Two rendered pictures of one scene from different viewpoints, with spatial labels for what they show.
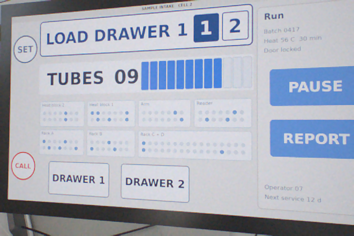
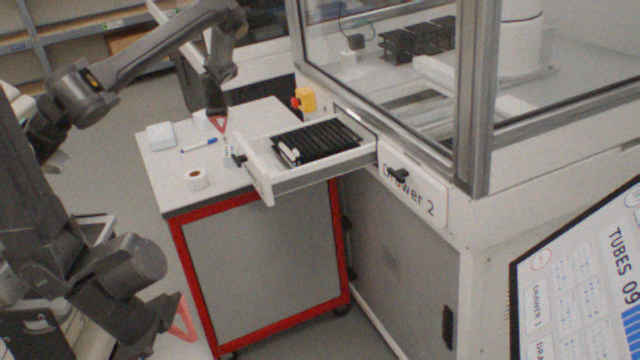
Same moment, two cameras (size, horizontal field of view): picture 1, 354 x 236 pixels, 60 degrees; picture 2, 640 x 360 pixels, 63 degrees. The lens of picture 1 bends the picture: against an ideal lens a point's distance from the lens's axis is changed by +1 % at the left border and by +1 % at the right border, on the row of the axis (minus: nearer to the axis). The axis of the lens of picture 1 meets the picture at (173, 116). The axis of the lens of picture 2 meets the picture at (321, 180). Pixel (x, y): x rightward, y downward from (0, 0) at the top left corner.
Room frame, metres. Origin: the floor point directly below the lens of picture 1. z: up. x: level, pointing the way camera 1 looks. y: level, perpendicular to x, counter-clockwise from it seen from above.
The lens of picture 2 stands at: (0.04, -0.40, 1.59)
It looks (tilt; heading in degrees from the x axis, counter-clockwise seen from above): 32 degrees down; 93
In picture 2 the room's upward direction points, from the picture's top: 8 degrees counter-clockwise
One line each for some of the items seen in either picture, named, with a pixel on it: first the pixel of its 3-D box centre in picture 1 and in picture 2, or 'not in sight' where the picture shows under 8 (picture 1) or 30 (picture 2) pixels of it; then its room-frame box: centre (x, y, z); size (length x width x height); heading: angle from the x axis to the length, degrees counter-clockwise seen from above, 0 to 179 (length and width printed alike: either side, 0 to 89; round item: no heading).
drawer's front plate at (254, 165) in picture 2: not in sight; (251, 166); (-0.21, 0.87, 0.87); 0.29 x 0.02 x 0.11; 113
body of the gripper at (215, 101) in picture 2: not in sight; (214, 99); (-0.34, 1.14, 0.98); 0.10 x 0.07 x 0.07; 96
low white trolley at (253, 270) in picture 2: not in sight; (247, 227); (-0.36, 1.26, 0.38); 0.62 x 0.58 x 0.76; 113
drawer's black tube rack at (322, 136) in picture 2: not in sight; (316, 147); (-0.03, 0.95, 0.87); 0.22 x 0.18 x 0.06; 23
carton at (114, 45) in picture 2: not in sight; (132, 48); (-1.78, 4.38, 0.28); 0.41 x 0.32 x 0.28; 29
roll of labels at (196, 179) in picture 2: not in sight; (196, 179); (-0.42, 0.99, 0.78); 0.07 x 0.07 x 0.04
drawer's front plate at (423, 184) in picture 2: not in sight; (409, 181); (0.21, 0.71, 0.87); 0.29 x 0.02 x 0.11; 113
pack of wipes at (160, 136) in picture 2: not in sight; (161, 135); (-0.61, 1.33, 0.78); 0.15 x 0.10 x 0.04; 109
